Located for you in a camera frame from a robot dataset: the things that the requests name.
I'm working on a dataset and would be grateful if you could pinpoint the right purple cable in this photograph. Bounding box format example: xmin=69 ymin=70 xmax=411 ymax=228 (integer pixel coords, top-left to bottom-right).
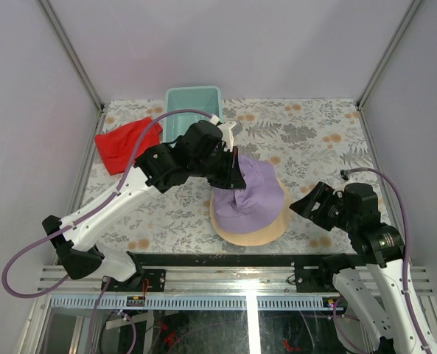
xmin=332 ymin=166 xmax=436 ymax=354

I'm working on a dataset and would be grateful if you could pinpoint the aluminium front rail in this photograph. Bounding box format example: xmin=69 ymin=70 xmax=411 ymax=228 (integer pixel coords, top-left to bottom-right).
xmin=37 ymin=265 xmax=433 ymax=296

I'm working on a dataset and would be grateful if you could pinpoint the left aluminium frame post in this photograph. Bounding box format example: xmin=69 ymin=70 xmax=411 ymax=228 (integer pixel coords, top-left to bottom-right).
xmin=36 ymin=0 xmax=105 ymax=111

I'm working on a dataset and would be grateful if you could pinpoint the red cloth hat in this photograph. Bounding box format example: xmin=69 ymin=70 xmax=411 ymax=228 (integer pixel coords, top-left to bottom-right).
xmin=94 ymin=117 xmax=153 ymax=176

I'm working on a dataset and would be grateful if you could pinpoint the right aluminium frame post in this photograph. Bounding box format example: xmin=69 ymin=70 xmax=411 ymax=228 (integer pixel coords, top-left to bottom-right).
xmin=355 ymin=0 xmax=425 ymax=111

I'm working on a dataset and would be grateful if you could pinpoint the lavender hat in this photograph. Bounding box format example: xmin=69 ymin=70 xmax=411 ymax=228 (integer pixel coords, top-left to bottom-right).
xmin=211 ymin=155 xmax=284 ymax=234

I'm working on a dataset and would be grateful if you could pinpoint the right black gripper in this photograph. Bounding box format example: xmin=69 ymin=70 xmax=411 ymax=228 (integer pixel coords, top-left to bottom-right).
xmin=288 ymin=180 xmax=357 ymax=232

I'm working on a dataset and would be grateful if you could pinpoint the purple cable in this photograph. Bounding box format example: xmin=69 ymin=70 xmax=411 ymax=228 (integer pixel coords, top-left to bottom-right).
xmin=332 ymin=166 xmax=436 ymax=354
xmin=1 ymin=108 xmax=219 ymax=354

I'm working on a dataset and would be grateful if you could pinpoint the floral table mat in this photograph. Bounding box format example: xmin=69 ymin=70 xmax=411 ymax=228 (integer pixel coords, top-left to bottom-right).
xmin=100 ymin=99 xmax=380 ymax=254

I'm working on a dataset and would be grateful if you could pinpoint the aluminium frame post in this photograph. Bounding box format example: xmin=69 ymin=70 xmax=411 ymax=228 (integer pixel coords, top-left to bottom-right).
xmin=36 ymin=0 xmax=105 ymax=111
xmin=355 ymin=0 xmax=425 ymax=111

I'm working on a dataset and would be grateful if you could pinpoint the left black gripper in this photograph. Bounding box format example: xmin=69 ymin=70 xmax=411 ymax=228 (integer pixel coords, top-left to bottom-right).
xmin=191 ymin=145 xmax=248 ymax=189

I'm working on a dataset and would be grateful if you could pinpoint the light teal plastic bin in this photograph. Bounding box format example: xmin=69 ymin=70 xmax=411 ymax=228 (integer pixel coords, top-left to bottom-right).
xmin=161 ymin=85 xmax=225 ymax=145

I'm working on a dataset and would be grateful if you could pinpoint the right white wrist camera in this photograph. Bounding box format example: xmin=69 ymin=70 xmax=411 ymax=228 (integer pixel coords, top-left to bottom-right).
xmin=340 ymin=170 xmax=352 ymax=182

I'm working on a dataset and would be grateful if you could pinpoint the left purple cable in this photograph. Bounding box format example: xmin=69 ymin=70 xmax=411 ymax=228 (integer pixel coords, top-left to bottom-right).
xmin=1 ymin=108 xmax=219 ymax=354

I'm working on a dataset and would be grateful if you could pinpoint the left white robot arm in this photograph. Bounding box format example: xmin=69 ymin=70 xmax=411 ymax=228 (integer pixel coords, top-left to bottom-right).
xmin=42 ymin=120 xmax=246 ymax=291

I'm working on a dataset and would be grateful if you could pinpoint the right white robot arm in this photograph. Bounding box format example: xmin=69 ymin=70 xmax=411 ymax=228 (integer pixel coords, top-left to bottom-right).
xmin=290 ymin=182 xmax=437 ymax=353

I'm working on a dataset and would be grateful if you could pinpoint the black beige cap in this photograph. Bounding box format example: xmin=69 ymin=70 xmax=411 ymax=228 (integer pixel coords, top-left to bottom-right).
xmin=210 ymin=180 xmax=292 ymax=247

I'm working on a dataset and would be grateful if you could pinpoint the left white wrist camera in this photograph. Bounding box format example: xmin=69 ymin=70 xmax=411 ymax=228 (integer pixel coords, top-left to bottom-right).
xmin=210 ymin=115 xmax=242 ymax=150

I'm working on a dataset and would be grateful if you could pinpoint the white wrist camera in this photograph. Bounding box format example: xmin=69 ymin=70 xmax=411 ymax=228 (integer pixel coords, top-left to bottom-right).
xmin=340 ymin=170 xmax=352 ymax=182
xmin=210 ymin=115 xmax=242 ymax=150

